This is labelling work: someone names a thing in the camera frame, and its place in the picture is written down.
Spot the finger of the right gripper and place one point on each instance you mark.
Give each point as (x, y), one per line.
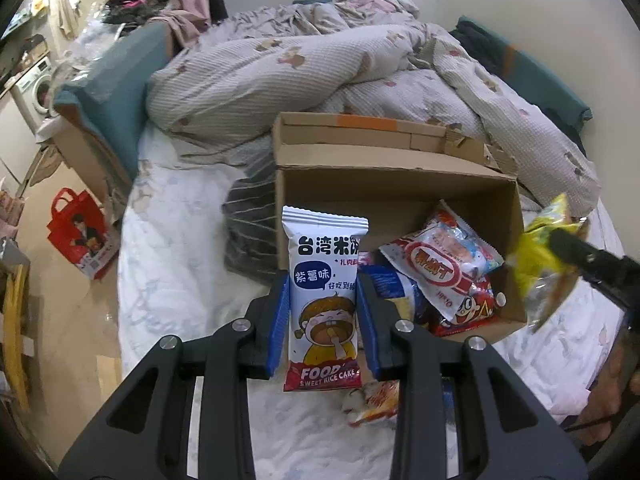
(615, 278)

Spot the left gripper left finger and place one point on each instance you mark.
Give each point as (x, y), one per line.
(183, 392)

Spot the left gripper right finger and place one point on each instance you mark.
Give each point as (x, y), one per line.
(461, 400)

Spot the yellow green snack bag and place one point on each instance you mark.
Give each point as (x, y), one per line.
(542, 278)

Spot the red cartoon face candy bag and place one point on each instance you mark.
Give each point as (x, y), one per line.
(478, 307)

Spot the white red shrimp cracker bag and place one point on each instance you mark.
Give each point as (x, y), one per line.
(445, 259)

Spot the white rice cake pack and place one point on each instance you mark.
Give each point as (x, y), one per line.
(323, 251)

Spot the red white printed snack bag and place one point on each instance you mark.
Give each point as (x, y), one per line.
(371, 402)

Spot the person right hand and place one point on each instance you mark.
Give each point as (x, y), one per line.
(604, 399)

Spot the white bed sheet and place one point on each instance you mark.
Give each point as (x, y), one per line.
(172, 280)

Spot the dark blue flat wrapper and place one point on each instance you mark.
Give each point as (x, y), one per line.
(402, 291)

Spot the teal pillow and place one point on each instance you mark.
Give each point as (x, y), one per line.
(533, 81)

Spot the red shopping bag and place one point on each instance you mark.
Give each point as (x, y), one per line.
(79, 231)

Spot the grey striped cloth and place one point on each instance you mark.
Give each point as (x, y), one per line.
(249, 213)

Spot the brown cardboard box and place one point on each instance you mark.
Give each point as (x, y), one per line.
(393, 173)

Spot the teal cushion on box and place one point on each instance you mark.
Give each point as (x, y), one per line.
(108, 104)

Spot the floral quilted duvet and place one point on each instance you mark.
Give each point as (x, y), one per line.
(375, 58)

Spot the white washing machine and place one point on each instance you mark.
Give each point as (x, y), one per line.
(31, 92)

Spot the pink hanging cloth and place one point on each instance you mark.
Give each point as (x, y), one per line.
(186, 19)

